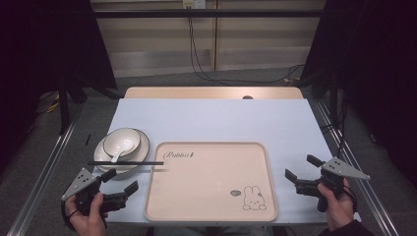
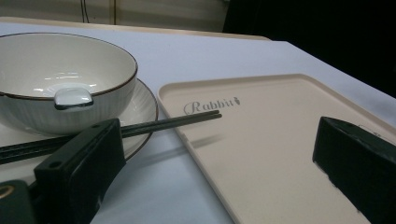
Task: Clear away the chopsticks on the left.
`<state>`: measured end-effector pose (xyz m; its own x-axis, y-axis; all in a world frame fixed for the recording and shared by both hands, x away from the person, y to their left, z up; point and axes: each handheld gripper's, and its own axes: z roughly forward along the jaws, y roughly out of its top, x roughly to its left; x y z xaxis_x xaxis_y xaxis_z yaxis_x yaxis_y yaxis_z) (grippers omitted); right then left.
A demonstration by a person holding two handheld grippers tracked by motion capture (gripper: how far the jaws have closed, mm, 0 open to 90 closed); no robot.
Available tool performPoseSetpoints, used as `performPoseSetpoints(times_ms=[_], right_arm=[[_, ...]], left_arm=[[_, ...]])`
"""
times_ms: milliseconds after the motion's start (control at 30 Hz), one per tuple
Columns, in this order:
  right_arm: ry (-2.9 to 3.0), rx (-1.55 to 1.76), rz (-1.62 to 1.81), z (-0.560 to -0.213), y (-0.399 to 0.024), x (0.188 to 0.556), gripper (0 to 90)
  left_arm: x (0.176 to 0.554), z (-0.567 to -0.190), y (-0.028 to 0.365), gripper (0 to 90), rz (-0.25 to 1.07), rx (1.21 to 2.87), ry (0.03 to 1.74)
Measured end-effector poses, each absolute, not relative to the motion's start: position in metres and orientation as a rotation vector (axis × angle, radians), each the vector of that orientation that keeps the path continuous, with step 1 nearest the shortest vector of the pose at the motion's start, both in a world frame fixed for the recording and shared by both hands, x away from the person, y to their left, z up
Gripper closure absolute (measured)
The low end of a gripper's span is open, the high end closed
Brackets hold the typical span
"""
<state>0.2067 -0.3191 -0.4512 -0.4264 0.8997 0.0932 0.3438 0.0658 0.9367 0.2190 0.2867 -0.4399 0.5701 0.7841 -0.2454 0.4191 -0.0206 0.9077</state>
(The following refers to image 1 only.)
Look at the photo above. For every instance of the person's dark right sleeve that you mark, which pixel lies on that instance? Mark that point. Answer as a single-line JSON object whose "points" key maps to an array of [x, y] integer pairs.
{"points": [[350, 230]]}

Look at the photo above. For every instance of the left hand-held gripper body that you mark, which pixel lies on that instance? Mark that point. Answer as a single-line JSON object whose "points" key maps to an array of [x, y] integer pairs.
{"points": [[80, 183]]}

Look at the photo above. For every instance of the light blue table mat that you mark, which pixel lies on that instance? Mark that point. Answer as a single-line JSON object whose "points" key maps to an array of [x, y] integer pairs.
{"points": [[213, 119]]}

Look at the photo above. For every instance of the aluminium floor rail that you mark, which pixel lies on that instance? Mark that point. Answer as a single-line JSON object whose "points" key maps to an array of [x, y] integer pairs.
{"points": [[357, 170], [42, 167]]}

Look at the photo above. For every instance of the person's left hand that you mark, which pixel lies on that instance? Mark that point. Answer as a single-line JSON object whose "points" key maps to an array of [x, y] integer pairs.
{"points": [[88, 220]]}

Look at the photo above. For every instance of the black metal stand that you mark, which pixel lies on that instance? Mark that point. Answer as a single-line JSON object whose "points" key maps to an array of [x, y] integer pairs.
{"points": [[63, 105], [333, 98]]}

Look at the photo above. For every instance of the black horizontal frame bar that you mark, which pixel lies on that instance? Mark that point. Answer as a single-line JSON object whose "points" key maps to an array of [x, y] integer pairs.
{"points": [[206, 13]]}

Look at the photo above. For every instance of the person's right hand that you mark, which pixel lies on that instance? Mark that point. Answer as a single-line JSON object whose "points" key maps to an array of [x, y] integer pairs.
{"points": [[338, 207]]}

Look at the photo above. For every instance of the white ceramic spoon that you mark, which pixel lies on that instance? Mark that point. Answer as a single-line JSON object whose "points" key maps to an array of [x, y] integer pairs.
{"points": [[120, 152]]}

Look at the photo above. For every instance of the white wall power outlet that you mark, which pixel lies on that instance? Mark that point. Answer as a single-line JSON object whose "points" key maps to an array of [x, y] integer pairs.
{"points": [[194, 3]]}

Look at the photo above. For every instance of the beige tray with rabbit print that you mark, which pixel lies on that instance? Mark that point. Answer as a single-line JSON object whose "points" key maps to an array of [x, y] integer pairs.
{"points": [[209, 187]]}

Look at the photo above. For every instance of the dark curtain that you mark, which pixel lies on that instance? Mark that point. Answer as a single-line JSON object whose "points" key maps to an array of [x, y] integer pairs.
{"points": [[377, 65], [46, 46]]}

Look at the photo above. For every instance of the black chopstick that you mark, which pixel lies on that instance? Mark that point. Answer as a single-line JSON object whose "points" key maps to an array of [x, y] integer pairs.
{"points": [[137, 162]]}

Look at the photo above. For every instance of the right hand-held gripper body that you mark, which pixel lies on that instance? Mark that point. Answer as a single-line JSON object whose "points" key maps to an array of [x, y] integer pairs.
{"points": [[344, 169]]}

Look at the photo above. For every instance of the white bowl with dark rim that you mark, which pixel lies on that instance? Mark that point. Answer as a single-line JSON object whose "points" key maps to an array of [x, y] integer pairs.
{"points": [[122, 139]]}

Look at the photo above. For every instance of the small black stick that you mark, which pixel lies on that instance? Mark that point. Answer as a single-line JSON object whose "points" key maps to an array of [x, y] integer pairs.
{"points": [[88, 139]]}

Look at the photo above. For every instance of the white plate with dark rim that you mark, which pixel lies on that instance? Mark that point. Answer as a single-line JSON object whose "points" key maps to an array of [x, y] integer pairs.
{"points": [[141, 151]]}

